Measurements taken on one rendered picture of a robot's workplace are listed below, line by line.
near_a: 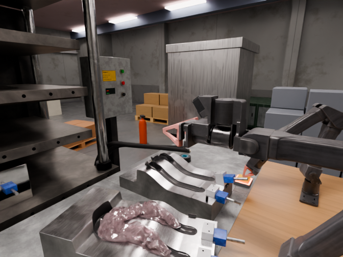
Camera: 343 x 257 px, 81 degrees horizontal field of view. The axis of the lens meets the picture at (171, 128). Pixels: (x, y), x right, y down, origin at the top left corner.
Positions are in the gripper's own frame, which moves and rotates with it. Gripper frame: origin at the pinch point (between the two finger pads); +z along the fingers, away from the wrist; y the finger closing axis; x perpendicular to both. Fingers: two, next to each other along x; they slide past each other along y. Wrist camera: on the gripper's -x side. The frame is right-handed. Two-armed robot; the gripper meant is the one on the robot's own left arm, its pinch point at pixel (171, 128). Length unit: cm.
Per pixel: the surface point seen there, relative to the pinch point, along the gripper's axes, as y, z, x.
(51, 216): 22, 45, 38
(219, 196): -17.2, -9.4, 29.4
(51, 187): 11, 71, 39
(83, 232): 24.0, 15.7, 29.0
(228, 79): -292, 95, -11
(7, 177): 28, 69, 25
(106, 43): -611, 852, -189
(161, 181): -12.5, 15.9, 29.1
